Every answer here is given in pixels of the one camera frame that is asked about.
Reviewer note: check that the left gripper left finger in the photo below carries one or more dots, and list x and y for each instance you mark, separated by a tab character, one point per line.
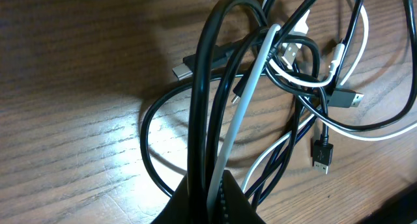
177	210

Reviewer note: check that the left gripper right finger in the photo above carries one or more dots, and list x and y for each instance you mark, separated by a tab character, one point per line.
232	207

